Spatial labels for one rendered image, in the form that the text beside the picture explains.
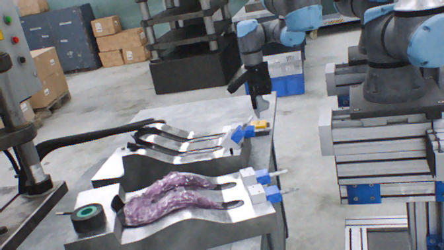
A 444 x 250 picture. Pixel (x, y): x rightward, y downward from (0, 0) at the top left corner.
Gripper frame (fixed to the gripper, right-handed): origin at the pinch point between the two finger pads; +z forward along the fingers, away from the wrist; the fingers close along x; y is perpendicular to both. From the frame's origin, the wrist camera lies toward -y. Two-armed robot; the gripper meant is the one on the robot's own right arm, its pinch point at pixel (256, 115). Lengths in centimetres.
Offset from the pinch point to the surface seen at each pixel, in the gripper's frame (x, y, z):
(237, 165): -38.5, -3.4, 1.5
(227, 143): -34.1, -6.0, -4.4
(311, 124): 201, 18, 87
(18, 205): -37, -83, 8
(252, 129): -22.6, 0.6, -3.4
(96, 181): -38, -50, 2
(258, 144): -11.7, 0.2, 7.0
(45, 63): 370, -303, 27
